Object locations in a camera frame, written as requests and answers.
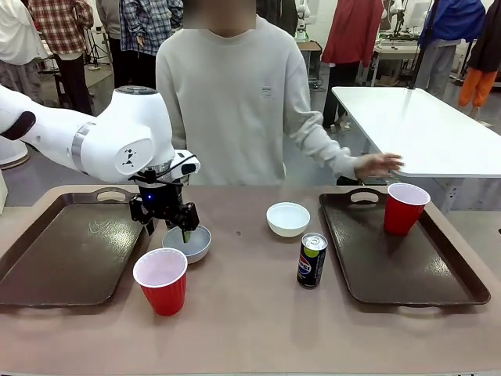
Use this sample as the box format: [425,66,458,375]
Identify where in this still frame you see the bystander in orange trousers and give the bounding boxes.
[456,0,501,118]

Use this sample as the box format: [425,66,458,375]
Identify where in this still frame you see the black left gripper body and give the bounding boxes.
[137,170,186,225]

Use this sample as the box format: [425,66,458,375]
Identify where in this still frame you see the bystander in blue jacket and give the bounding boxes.
[415,0,488,101]

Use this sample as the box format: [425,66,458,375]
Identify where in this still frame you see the red plastic cup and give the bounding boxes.
[132,247,189,317]
[383,182,431,237]

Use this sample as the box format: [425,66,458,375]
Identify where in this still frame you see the grey bowl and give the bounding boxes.
[162,224,213,264]

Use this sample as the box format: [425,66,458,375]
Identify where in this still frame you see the person's left forearm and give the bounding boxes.
[282,111,362,178]

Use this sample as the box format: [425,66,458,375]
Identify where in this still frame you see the person's left hand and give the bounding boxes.
[353,152,405,178]

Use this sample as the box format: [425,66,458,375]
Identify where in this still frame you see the background workbench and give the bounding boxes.
[369,31,426,88]

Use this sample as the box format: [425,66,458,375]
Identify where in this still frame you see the white bowl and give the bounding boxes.
[266,201,311,237]

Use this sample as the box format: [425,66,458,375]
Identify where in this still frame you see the black Pepsi can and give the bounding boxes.
[296,232,328,291]

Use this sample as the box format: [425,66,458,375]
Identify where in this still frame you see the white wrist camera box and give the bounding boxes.
[170,149,202,186]

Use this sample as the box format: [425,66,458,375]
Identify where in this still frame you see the bystander in red jacket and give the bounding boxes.
[320,0,385,130]

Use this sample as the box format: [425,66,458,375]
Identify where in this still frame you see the round white wooden-rimmed base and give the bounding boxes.
[0,135,31,170]

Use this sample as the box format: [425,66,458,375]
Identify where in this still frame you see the bystander in white shirt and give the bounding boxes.
[0,0,49,106]

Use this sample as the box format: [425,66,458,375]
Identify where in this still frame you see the white background table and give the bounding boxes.
[331,86,501,179]

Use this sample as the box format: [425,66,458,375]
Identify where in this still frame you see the bystander in red plaid shirt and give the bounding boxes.
[27,0,96,116]

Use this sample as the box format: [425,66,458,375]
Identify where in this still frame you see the bystander in blue plaid shirt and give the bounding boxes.
[118,0,185,91]

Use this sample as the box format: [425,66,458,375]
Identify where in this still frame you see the black vertical pole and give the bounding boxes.
[406,0,437,92]

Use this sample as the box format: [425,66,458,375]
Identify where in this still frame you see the person in beige sweater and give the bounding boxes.
[155,14,315,186]

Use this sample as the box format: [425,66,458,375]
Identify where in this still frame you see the brown plastic tray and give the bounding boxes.
[0,186,152,308]
[319,188,492,307]

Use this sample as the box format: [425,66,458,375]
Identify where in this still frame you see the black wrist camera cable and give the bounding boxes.
[135,154,197,185]

